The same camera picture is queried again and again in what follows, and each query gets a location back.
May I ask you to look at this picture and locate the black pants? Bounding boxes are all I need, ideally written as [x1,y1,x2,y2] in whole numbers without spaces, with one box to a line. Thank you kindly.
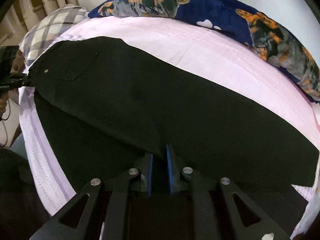
[26,36,320,235]

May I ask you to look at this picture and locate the person left hand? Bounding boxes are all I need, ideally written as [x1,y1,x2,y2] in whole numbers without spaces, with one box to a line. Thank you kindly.
[0,49,26,116]

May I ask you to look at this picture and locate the plaid pillow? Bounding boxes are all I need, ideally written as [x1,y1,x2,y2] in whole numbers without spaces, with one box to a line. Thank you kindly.
[20,4,88,67]

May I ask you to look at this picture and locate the beige wooden headboard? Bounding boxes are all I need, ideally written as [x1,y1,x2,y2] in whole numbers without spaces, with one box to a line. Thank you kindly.
[1,0,77,46]

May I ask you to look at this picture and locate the pink purple bed sheet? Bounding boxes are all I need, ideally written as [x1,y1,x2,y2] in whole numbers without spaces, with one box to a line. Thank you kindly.
[18,16,320,239]

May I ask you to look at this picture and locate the navy cat print pillow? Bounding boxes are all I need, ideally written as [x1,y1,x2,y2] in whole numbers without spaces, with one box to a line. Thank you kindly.
[88,0,319,102]

